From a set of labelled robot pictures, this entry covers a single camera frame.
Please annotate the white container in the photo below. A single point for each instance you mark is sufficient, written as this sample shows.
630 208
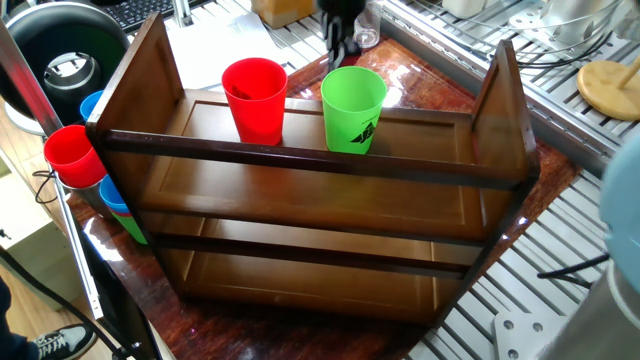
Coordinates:
462 6

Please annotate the glossy red-brown wooden board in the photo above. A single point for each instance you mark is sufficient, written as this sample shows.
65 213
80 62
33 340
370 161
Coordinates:
225 335

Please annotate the shiny metal post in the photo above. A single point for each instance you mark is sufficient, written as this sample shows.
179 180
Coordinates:
182 12

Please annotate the grey aluminium table rail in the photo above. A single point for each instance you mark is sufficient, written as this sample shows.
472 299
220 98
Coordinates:
500 95

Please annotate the grey metal cup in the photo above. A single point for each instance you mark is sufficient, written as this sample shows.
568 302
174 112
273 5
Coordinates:
92 197

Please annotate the brown wooden two-tier shelf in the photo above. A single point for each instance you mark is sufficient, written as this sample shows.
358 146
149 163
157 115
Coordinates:
310 200

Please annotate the blue red green cup stack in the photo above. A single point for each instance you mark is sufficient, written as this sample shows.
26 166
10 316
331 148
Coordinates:
117 202

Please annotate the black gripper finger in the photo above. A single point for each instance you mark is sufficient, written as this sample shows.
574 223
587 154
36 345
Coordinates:
350 35
334 37

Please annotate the grey white sneaker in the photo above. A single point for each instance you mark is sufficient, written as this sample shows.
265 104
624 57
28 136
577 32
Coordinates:
65 342

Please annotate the white perforated base plate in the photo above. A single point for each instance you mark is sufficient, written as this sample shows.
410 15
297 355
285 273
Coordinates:
520 332

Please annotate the black round fan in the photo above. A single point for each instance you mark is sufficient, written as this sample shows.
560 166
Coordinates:
60 50

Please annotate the dark blue trouser leg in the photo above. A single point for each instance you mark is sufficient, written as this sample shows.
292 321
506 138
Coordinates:
10 330

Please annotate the black keyboard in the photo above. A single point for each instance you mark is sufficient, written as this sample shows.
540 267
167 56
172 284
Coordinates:
140 12

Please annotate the round wooden stand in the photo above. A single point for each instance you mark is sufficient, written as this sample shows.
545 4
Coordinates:
605 90

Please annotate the green cup with black logo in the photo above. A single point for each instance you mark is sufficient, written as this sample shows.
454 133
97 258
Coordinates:
352 100

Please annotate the tan cardboard box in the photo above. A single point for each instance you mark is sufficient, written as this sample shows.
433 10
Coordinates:
290 12

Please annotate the clear glass mug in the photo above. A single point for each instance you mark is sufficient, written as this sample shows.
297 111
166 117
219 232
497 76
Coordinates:
371 30

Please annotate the white paper sheet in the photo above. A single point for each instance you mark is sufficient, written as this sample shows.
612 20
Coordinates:
220 50

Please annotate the red cup with black logo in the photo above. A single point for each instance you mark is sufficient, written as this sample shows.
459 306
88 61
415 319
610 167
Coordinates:
255 100

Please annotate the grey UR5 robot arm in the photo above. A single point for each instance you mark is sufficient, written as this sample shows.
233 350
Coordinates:
620 225

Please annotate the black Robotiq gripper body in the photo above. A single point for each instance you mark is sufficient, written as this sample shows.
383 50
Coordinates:
341 6

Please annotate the beige storage cabinet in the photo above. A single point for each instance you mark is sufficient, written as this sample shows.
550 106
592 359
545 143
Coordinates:
30 250

